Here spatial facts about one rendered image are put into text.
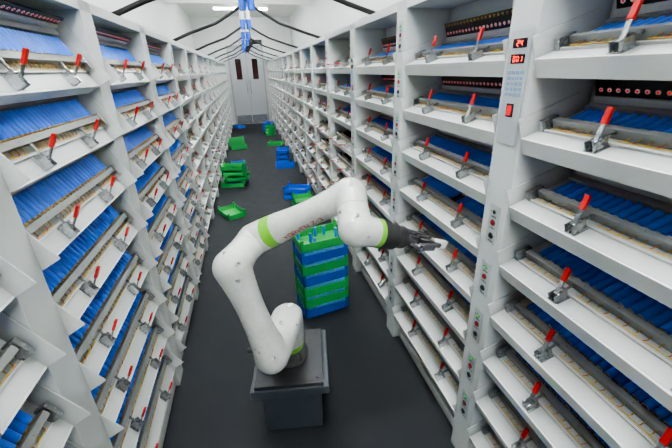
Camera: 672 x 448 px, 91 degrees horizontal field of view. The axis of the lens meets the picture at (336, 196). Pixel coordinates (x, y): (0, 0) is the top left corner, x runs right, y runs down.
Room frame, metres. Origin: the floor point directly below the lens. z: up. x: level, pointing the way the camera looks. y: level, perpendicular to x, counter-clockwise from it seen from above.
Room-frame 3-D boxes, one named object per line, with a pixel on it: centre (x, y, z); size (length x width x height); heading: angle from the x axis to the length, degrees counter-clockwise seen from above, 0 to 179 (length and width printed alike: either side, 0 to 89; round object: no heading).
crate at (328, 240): (1.84, 0.11, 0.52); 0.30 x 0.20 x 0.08; 112
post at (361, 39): (2.27, -0.23, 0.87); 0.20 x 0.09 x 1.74; 104
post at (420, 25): (1.59, -0.40, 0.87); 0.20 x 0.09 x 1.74; 104
